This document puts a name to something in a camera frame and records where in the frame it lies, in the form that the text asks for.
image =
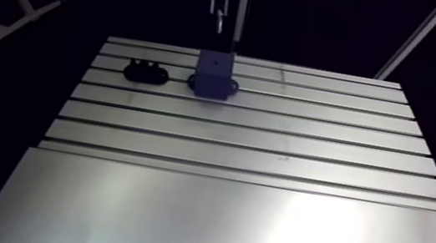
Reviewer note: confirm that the dark blue-grey block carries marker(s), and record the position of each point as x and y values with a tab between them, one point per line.
213	77

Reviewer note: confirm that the black oval holder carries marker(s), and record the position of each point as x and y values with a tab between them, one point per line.
146	74

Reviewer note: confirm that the white upright post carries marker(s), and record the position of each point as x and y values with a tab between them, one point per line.
240	19

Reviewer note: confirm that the pale slanted post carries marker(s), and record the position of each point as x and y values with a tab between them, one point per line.
414	39

